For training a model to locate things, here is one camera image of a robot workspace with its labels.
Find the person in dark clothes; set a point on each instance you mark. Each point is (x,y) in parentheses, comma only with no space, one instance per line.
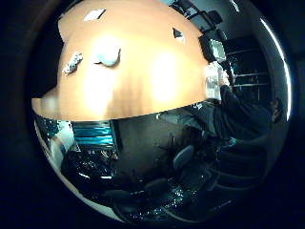
(241,114)

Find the zebra plush toy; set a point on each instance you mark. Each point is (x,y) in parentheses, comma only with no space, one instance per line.
(72,63)

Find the blue aluminium rail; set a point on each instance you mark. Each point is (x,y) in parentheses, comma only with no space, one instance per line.
(93,133)

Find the small black wedge object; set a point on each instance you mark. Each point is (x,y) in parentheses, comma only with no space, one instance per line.
(177,33)

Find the dark metal shelf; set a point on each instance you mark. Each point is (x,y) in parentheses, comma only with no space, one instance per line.
(251,74)

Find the grey office chair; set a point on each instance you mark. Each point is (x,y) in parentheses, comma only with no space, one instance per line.
(183,156)

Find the ceiling light strip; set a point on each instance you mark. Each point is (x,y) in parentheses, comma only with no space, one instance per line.
(286,73)

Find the computer monitor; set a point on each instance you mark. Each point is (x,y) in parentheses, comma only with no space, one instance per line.
(216,49)

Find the clear plastic container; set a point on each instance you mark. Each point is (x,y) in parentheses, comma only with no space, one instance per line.
(212,79)

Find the white paper sheet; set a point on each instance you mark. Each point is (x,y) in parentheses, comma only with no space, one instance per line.
(93,15)

